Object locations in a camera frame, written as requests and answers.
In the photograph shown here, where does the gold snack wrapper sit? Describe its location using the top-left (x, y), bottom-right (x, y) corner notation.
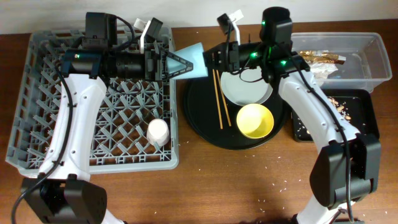
top-left (299, 50), bottom-right (346, 65)

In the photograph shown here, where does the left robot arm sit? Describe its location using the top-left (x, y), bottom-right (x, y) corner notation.
top-left (20, 12), bottom-right (194, 223)

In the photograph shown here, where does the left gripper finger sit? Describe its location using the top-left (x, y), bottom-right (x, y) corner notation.
top-left (161, 49), bottom-right (193, 67)
top-left (161, 65), bottom-right (193, 81)

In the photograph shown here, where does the grey round plate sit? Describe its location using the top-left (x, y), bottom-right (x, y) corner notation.
top-left (221, 67), bottom-right (273, 106)

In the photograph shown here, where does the round black serving tray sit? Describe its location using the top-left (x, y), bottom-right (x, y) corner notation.
top-left (183, 74), bottom-right (290, 150)

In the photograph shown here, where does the wooden chopstick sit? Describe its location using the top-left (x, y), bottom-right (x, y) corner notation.
top-left (215, 70), bottom-right (232, 127)
top-left (212, 69), bottom-right (223, 129)

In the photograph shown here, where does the peanut shells and rice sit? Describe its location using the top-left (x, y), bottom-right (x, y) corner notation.
top-left (297, 96), bottom-right (352, 137)

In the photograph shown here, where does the blue plastic cup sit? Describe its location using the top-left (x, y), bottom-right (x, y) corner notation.
top-left (166, 42), bottom-right (208, 80)

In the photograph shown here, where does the grey plastic dishwasher rack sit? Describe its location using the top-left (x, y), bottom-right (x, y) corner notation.
top-left (5, 30), bottom-right (178, 177)

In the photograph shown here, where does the yellow plastic bowl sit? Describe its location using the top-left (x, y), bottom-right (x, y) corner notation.
top-left (236, 104), bottom-right (274, 139)

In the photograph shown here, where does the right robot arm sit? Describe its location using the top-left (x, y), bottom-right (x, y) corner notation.
top-left (203, 7), bottom-right (381, 223)

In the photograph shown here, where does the clear plastic waste bin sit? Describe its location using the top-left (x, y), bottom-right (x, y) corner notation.
top-left (292, 32), bottom-right (392, 92)

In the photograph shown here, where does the pink plastic cup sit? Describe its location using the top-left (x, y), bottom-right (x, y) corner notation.
top-left (146, 119), bottom-right (170, 147)

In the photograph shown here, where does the white paper napkin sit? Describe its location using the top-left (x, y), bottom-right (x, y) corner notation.
top-left (308, 62), bottom-right (338, 80)

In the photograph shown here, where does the black rectangular waste tray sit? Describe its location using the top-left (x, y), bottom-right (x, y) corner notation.
top-left (289, 88), bottom-right (380, 142)

